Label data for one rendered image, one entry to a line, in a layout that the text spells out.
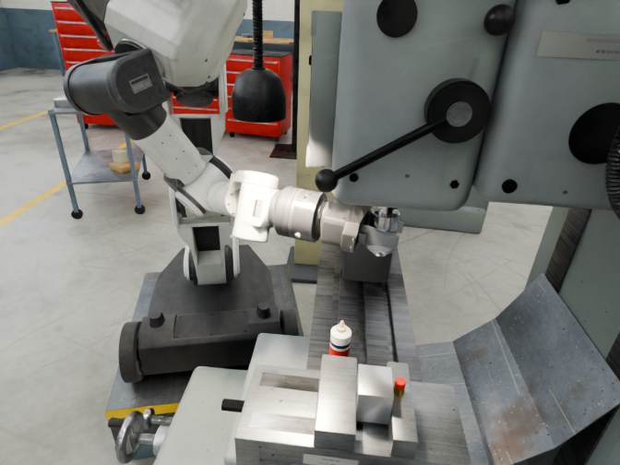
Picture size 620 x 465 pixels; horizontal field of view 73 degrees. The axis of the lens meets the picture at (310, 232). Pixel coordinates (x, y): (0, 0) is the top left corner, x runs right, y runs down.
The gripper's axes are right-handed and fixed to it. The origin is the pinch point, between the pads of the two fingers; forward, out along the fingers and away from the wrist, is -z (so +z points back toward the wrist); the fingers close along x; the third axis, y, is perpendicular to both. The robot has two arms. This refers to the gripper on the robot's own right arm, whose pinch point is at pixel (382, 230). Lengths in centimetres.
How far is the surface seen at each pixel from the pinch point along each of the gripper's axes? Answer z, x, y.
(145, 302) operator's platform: 101, 52, 85
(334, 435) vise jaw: -0.3, -24.0, 21.1
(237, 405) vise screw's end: 16.9, -20.7, 26.6
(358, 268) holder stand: 8.0, 28.9, 27.5
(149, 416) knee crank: 57, -1, 72
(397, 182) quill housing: -2.0, -9.8, -12.6
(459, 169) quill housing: -9.2, -7.9, -15.0
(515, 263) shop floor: -70, 223, 123
